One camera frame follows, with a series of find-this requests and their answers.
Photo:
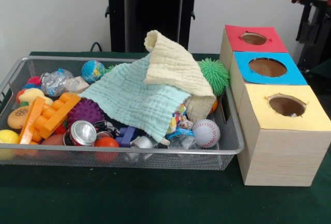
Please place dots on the colourful polka dot cloth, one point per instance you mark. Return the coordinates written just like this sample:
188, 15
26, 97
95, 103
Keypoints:
293, 115

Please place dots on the pale yellow waffle cloth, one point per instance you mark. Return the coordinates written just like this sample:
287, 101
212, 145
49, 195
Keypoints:
175, 66

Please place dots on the mint green waffle cloth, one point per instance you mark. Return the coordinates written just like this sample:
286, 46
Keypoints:
129, 94

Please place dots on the wooden box with three holes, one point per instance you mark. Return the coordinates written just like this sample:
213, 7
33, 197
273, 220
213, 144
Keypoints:
284, 156

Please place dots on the shallow mesh bin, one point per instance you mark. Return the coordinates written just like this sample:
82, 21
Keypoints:
155, 160

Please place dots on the dark green table cloth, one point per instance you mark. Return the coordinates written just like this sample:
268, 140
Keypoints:
129, 198
323, 75

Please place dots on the green spiky rubber ball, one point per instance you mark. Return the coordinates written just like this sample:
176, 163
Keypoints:
214, 75

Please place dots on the white baseball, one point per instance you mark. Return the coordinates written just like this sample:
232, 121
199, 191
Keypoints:
207, 133

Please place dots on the globe print ball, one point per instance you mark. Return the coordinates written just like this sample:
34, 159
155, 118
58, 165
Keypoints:
93, 71

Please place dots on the red ball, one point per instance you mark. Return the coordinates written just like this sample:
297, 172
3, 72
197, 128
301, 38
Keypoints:
106, 142

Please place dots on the purple spiky ball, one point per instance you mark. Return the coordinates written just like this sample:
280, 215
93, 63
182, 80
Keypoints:
86, 111

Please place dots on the crushed soda can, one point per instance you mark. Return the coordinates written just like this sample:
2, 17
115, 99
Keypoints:
82, 133

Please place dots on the orange plastic block toy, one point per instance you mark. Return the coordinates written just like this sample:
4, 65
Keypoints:
51, 120

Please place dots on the yellow ball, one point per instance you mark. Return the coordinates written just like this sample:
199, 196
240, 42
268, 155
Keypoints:
9, 137

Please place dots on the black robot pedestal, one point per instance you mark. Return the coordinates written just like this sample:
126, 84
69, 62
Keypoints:
152, 14

